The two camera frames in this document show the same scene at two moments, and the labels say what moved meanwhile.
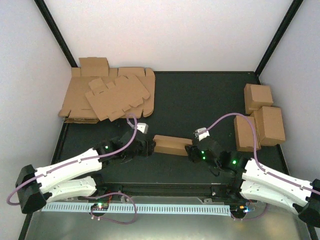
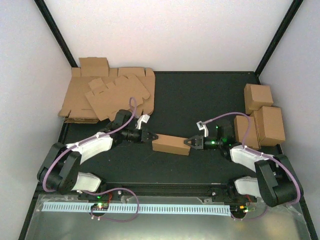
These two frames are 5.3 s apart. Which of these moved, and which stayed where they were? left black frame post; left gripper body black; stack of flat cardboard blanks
Moved: left gripper body black
Stayed: left black frame post; stack of flat cardboard blanks
